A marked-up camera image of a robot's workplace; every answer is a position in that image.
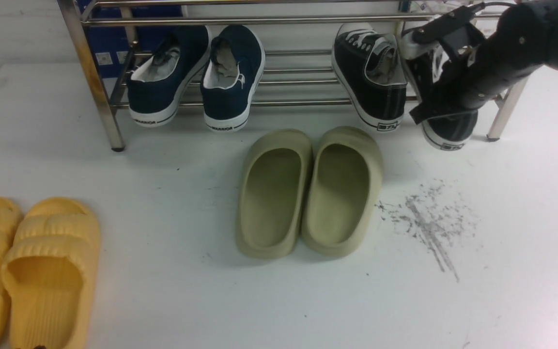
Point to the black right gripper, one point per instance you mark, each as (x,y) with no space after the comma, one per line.
(456,69)

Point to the black canvas sneaker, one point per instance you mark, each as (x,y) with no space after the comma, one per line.
(367,64)
(446,131)

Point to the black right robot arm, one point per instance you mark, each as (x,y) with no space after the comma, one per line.
(480,68)

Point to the metal shoe rack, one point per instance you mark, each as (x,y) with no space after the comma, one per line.
(78,20)

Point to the blue box behind rack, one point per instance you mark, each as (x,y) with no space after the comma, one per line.
(110,45)

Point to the right beige foam slipper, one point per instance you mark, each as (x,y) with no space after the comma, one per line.
(346,181)

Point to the beige foam slipper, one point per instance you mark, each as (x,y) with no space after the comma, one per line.
(275,177)
(346,181)

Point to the left beige foam slipper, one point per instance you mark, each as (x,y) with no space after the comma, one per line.
(275,177)

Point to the right navy canvas sneaker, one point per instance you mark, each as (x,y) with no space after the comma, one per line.
(231,78)

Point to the navy canvas sneaker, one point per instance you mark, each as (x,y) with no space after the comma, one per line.
(155,87)
(231,78)

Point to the left navy canvas sneaker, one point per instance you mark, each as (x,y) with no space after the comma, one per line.
(155,87)

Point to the right yellow rubber slipper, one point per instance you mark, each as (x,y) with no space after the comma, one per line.
(50,274)

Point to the paper map on wall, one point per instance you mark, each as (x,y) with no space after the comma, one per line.
(433,6)

